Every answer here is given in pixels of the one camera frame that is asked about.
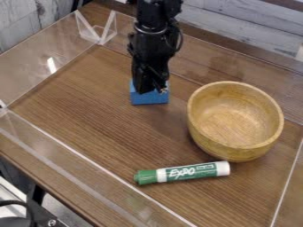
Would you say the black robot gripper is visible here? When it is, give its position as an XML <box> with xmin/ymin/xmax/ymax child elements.
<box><xmin>128</xmin><ymin>25</ymin><xmax>183</xmax><ymax>94</ymax></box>

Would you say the blue foam block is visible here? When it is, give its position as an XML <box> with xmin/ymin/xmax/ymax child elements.
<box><xmin>130</xmin><ymin>80</ymin><xmax>170</xmax><ymax>106</ymax></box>

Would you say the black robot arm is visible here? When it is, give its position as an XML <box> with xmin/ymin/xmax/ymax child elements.
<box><xmin>128</xmin><ymin>0</ymin><xmax>183</xmax><ymax>94</ymax></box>

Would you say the brown wooden bowl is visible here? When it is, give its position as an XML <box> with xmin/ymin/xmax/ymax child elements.
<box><xmin>187</xmin><ymin>81</ymin><xmax>285</xmax><ymax>162</ymax></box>

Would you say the green Expo marker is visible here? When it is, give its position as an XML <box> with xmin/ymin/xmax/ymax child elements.
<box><xmin>134</xmin><ymin>160</ymin><xmax>231</xmax><ymax>185</ymax></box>

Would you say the clear acrylic tray wall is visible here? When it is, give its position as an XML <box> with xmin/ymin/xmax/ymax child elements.
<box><xmin>0</xmin><ymin>6</ymin><xmax>303</xmax><ymax>227</ymax></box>

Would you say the black metal bracket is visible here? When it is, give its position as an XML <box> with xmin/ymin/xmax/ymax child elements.
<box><xmin>27</xmin><ymin>185</ymin><xmax>68</xmax><ymax>227</ymax></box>

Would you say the black cable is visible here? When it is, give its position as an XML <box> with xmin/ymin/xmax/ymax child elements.
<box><xmin>0</xmin><ymin>200</ymin><xmax>42</xmax><ymax>227</ymax></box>

